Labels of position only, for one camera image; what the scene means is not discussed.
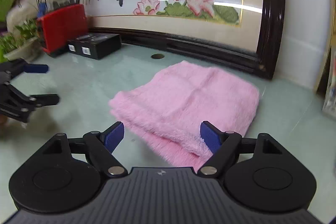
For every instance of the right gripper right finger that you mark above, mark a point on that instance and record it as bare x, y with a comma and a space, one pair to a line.
223, 145

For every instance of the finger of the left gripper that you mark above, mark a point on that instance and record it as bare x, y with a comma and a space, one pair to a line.
45, 99
35, 68

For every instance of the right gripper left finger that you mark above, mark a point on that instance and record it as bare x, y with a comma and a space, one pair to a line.
100, 146

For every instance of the pink towel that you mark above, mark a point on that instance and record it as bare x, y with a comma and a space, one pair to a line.
167, 112

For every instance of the green plant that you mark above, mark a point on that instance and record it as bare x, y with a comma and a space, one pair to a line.
19, 34

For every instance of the red blender base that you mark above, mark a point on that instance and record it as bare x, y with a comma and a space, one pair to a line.
57, 27

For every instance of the black charger box left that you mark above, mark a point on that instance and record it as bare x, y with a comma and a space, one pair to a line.
74, 44

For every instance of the black charger box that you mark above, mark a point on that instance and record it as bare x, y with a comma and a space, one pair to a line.
74, 44
98, 46

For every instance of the black charger box right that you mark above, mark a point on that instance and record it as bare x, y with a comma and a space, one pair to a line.
98, 46

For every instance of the silver framed photo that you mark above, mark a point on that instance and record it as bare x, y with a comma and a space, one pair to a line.
329, 104

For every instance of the framed lotus embroidery picture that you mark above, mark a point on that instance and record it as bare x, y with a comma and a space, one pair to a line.
242, 34

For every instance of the gold plaque with characters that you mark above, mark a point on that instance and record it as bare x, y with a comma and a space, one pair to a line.
322, 80

